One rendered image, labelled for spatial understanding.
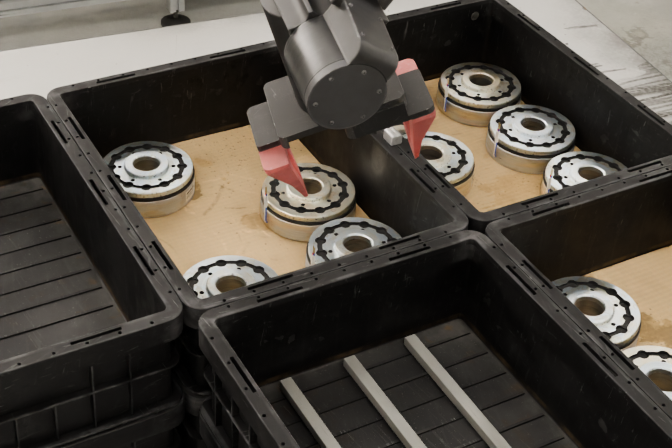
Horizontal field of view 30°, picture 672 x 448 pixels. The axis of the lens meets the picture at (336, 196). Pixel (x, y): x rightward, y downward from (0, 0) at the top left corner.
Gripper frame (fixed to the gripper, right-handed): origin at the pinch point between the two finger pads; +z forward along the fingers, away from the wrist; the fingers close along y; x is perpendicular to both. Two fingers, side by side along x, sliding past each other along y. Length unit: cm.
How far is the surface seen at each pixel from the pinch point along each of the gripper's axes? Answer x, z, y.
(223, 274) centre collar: 8.1, 17.2, -15.7
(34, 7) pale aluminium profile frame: 193, 113, -62
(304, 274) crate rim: 0.6, 12.0, -7.7
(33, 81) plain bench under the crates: 71, 38, -39
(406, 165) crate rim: 15.4, 19.0, 4.9
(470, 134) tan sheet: 32, 36, 15
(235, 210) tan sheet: 22.1, 24.2, -13.9
